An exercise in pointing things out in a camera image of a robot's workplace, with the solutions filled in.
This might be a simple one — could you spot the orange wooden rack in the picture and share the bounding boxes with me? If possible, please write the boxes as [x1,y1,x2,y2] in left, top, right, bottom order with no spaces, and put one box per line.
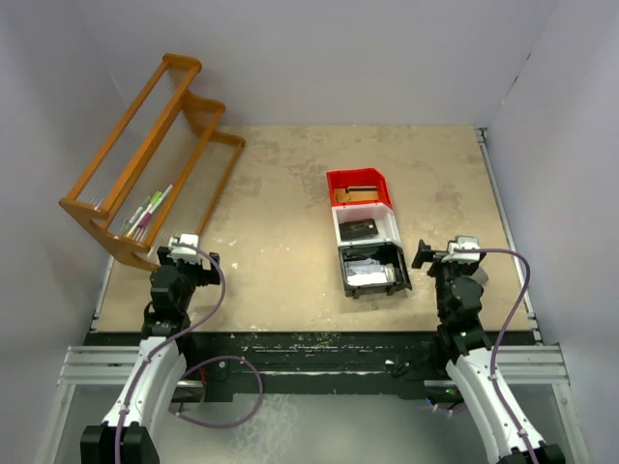
[59,53,246,271]

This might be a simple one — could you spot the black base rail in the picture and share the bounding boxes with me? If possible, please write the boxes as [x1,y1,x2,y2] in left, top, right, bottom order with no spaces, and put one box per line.
[86,331,538,402]

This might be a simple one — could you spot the grey card holder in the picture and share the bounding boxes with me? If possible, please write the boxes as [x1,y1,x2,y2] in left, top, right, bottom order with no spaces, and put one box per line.
[471,268,488,286]

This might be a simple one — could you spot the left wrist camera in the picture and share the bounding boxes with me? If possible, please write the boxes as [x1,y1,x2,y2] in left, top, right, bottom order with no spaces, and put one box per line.
[168,234,199,261]

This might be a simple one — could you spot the green marker pen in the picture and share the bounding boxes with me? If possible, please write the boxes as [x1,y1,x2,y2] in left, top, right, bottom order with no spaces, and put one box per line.
[122,190,162,235]

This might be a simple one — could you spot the white plastic bin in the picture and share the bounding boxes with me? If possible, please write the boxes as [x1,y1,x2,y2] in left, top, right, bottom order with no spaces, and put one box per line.
[332,202,401,247]

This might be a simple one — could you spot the black plastic bin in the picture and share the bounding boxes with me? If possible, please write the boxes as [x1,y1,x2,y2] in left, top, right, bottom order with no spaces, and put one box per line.
[339,242,412,299]

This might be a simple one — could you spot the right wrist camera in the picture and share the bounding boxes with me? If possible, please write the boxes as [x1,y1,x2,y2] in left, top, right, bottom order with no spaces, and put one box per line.
[443,236,481,264]

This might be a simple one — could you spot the gold cards in red bin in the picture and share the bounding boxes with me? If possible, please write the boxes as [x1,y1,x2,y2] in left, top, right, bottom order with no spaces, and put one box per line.
[334,186,379,203]

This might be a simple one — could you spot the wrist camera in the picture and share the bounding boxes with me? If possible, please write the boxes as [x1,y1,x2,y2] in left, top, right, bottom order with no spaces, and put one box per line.
[168,234,199,261]
[443,236,481,264]

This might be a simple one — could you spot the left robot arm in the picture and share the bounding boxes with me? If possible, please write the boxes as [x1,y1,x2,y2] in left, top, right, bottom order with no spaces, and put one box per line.
[79,234,222,463]

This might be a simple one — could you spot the red plastic bin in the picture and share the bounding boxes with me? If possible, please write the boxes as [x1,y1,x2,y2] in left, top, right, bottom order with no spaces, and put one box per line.
[326,168,392,207]

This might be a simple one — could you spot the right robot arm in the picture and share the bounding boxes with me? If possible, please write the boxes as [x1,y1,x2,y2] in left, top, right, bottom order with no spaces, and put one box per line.
[412,236,566,463]

